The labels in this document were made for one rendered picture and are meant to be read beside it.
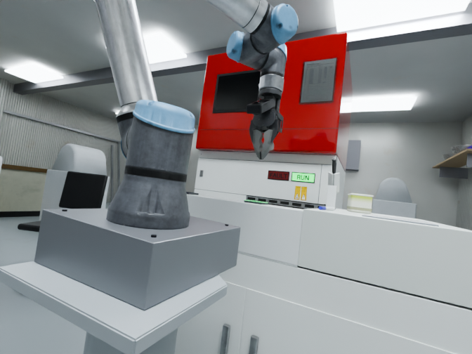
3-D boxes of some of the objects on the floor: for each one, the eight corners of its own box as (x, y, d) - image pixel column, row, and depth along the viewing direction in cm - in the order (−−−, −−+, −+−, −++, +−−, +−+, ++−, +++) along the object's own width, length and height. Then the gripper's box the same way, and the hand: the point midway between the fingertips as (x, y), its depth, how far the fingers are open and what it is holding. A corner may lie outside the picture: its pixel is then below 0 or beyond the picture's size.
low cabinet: (28, 201, 708) (34, 167, 714) (84, 215, 591) (90, 174, 596) (-94, 199, 517) (-84, 153, 523) (-46, 219, 400) (-35, 159, 406)
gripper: (289, 98, 80) (281, 163, 79) (262, 100, 84) (255, 161, 83) (281, 87, 72) (272, 159, 71) (252, 89, 77) (244, 157, 75)
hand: (260, 154), depth 75 cm, fingers closed
